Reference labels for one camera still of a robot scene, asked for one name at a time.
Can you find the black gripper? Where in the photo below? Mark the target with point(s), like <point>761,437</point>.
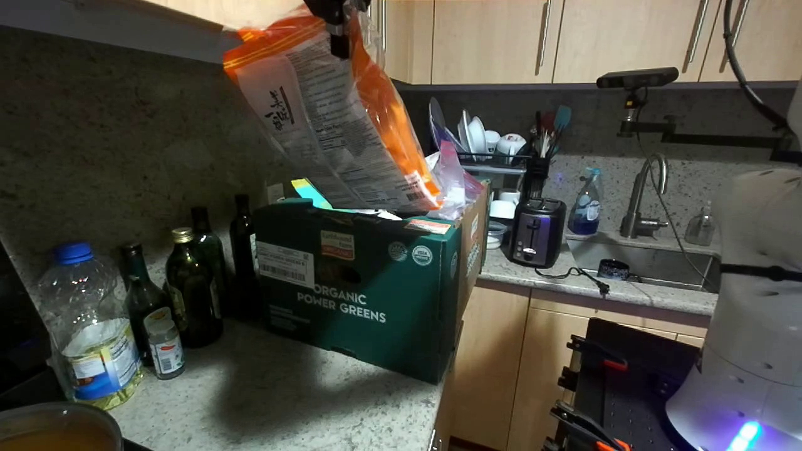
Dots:
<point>340,5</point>

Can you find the orange packet with white label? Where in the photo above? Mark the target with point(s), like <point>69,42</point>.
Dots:
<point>333,126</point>

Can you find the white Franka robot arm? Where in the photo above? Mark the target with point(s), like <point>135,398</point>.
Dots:
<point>752,334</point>

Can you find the green cardboard produce box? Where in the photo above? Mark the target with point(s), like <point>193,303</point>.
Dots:
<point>358,325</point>

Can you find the upright dark plate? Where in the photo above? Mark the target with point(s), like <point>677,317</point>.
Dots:
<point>439,126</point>

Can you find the white plate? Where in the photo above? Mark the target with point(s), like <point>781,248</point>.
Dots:
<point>474,133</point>

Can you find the pink-edged clear zip bag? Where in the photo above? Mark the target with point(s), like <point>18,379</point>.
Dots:
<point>455,179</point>

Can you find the white cup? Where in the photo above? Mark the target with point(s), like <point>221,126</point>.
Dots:
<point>513,144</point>

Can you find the black dish rack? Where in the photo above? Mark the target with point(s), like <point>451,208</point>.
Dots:
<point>491,170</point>

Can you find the black cooking utensil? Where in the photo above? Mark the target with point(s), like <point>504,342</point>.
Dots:
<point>536,139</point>

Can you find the small dark glass bottle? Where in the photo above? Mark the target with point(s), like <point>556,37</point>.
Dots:
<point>204,225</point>

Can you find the teal spatula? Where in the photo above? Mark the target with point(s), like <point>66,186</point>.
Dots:
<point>561,119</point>

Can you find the black utensil holder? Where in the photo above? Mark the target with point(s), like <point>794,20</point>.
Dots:
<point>536,179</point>

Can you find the white food container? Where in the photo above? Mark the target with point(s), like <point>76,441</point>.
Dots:
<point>504,219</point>

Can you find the tall dark wine bottle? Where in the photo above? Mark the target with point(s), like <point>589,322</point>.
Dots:
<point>243,267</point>

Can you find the black toaster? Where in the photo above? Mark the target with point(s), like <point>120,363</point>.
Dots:
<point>540,233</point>

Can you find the gold-capped olive oil bottle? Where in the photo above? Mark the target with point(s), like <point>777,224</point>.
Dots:
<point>193,292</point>

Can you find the blue spray bottle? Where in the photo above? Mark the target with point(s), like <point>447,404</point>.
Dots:
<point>585,214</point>

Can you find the dark bottle with white label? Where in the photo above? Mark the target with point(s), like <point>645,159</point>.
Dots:
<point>147,309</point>

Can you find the steel kitchen faucet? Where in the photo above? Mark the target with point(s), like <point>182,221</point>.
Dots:
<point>638,200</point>

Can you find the wooden sink base cabinet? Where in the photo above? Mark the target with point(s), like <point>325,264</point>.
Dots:
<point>518,358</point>

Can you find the blue-capped plastic water bottle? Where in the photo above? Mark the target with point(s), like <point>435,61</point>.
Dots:
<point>88,334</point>

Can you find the steel kitchen sink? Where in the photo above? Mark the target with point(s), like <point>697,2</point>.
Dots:
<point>667,267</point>

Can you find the steel soap dispenser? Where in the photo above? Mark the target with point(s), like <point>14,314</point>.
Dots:
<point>703,229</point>

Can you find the orange clamp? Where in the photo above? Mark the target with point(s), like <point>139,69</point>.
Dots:
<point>615,363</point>
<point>615,444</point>

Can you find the black robot stand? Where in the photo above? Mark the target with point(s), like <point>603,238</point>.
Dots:
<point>634,377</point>

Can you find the wooden wall cabinet door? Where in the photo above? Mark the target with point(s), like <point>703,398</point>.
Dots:
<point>491,41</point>
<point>767,37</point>
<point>628,37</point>

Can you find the black stereo camera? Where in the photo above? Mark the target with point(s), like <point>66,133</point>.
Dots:
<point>639,79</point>

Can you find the black camera boom mount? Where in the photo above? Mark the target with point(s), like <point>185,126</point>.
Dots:
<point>710,139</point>

